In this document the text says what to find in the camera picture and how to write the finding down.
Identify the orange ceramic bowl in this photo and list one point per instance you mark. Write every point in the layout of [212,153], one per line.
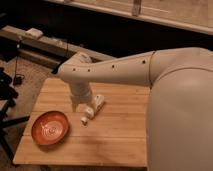
[50,128]

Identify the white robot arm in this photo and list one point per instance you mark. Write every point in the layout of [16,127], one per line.
[179,120]

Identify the black tripod stand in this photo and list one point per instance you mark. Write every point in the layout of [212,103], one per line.
[8,94]

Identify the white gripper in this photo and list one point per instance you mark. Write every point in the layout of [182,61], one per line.
[81,93]

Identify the small white bottle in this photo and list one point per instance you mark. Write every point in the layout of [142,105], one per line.
[97,103]

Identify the white box on ledge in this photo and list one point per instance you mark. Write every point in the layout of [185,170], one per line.
[34,33]

